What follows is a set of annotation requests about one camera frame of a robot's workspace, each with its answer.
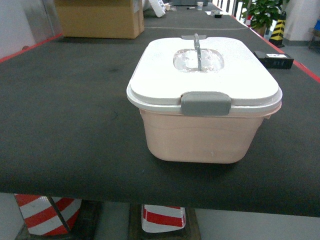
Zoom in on yellow black traffic cone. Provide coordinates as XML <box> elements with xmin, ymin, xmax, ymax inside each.
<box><xmin>268</xmin><ymin>11</ymin><xmax>287</xmax><ymax>48</ymax></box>

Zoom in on white paper cup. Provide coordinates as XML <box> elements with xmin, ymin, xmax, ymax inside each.
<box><xmin>197</xmin><ymin>1</ymin><xmax>204</xmax><ymax>11</ymax></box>

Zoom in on red white traffic cone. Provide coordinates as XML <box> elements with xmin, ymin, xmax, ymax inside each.
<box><xmin>14</xmin><ymin>193</ymin><xmax>82</xmax><ymax>237</ymax></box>

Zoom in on white box lid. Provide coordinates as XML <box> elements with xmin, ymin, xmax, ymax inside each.
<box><xmin>126</xmin><ymin>36</ymin><xmax>283</xmax><ymax>117</ymax></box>

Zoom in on pink plastic storage box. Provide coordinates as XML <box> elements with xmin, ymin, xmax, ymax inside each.
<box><xmin>140</xmin><ymin>106</ymin><xmax>281</xmax><ymax>164</ymax></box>

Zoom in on black rectangular device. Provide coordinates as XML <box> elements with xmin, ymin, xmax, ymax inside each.
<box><xmin>253</xmin><ymin>51</ymin><xmax>294</xmax><ymax>70</ymax></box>

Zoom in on green potted plant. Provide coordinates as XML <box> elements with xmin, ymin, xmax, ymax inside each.
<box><xmin>240</xmin><ymin>0</ymin><xmax>290</xmax><ymax>37</ymax></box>

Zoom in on brown cardboard box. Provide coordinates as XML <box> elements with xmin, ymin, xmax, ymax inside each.
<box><xmin>54</xmin><ymin>0</ymin><xmax>145</xmax><ymax>39</ymax></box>

